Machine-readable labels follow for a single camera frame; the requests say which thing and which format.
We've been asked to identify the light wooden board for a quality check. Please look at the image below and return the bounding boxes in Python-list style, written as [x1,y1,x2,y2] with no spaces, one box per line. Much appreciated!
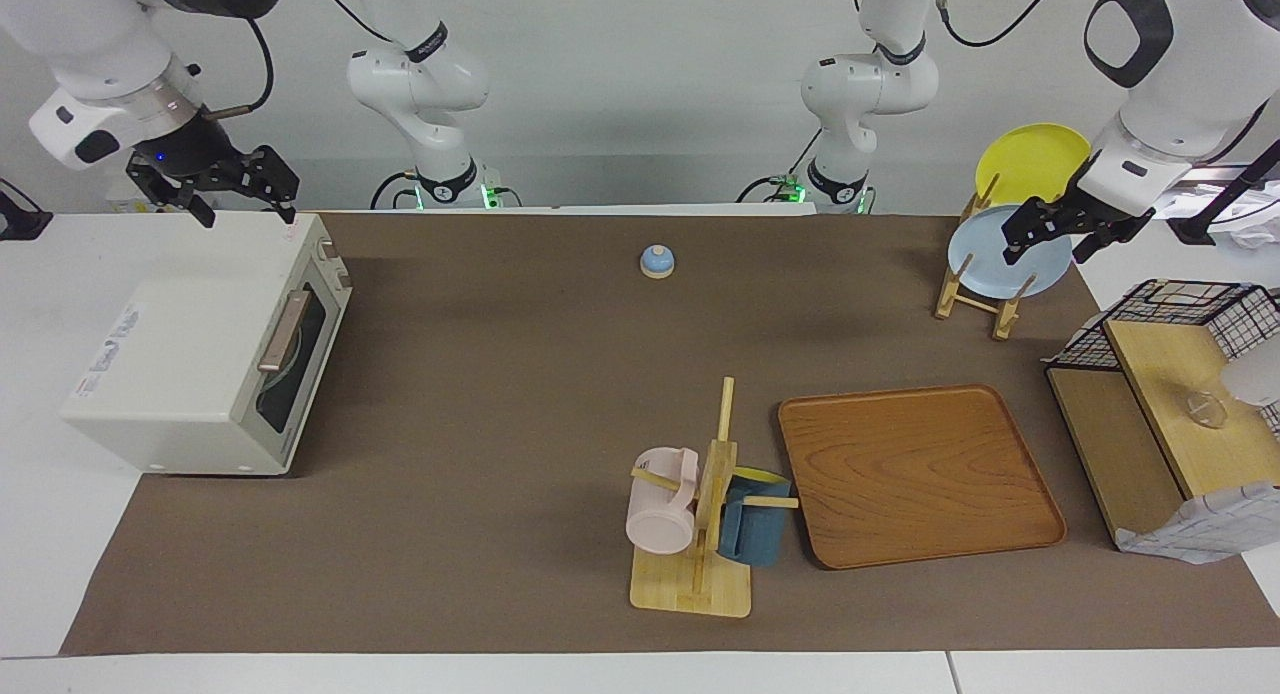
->
[1102,319,1280,501]

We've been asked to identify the clear glass cup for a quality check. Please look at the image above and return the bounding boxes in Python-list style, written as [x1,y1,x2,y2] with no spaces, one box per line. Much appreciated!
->
[1185,388,1230,431]

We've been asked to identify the black wire basket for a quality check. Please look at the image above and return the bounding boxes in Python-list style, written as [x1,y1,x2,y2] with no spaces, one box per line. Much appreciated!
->
[1045,279,1280,435]

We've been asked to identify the brown table mat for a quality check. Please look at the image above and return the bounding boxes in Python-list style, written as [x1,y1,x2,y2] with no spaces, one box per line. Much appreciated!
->
[60,212,1280,657]

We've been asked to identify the white grid pattern cloth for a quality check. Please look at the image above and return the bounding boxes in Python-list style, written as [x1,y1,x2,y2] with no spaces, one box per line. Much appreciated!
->
[1114,481,1280,566]

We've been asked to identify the black clamp mount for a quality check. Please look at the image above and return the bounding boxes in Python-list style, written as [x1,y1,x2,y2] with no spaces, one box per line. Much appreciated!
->
[0,178,53,241]

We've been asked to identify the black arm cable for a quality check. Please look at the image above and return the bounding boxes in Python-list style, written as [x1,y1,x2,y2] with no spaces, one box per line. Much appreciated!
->
[932,0,1067,49]
[205,0,393,123]

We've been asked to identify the light blue plate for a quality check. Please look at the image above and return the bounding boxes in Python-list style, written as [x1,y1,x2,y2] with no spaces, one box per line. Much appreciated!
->
[947,205,1074,299]

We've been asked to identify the black base cables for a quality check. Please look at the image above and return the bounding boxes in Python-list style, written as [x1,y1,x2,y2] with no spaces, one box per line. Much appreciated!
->
[737,126,825,205]
[368,168,419,211]

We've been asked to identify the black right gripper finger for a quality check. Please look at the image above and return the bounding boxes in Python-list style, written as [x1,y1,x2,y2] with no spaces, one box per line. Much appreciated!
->
[126,156,217,228]
[234,145,301,225]

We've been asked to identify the yellow plate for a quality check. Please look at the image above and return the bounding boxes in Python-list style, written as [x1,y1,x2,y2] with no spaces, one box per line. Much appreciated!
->
[975,123,1093,207]

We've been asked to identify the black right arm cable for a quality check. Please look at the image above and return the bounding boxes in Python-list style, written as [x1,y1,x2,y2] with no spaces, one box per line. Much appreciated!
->
[205,0,393,123]

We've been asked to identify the brown wooden tray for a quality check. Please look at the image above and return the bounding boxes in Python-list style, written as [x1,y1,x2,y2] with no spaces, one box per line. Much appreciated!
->
[778,384,1068,571]

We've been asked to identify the white toaster oven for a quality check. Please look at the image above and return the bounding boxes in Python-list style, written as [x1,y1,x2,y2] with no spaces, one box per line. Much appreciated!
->
[60,212,353,477]

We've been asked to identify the pink mug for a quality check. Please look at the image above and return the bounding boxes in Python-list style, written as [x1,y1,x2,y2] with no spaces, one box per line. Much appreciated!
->
[626,447,701,555]

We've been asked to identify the glass oven door with handle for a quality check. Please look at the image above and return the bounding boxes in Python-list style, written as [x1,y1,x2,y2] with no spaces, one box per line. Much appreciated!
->
[243,236,353,475]

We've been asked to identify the black right base cables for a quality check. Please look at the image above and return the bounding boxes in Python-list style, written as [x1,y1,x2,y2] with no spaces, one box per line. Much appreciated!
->
[368,168,419,211]

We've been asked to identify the wooden mug tree stand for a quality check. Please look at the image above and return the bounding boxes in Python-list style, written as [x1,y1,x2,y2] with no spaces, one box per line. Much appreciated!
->
[630,377,801,619]

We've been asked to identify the wooden box with black device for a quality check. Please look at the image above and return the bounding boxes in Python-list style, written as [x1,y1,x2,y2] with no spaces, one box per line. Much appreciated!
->
[1045,366,1187,551]

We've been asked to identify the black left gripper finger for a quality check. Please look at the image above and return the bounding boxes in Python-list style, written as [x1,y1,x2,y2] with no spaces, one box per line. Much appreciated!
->
[1073,212,1157,266]
[1001,202,1063,267]

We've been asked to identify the dark blue mug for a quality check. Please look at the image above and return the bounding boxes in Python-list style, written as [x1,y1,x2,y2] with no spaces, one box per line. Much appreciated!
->
[718,466,793,567]

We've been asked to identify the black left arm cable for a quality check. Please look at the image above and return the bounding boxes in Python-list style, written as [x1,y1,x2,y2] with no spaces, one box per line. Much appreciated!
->
[932,0,1067,49]

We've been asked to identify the wooden plate rack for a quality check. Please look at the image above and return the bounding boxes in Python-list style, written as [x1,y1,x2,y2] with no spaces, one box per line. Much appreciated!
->
[935,174,1038,341]

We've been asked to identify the black left base cables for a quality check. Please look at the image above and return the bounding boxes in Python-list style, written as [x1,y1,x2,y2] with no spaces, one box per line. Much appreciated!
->
[737,126,825,205]

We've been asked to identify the white crumpled bag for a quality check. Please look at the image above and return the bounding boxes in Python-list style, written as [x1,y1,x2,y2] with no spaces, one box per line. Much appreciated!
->
[1185,172,1280,251]

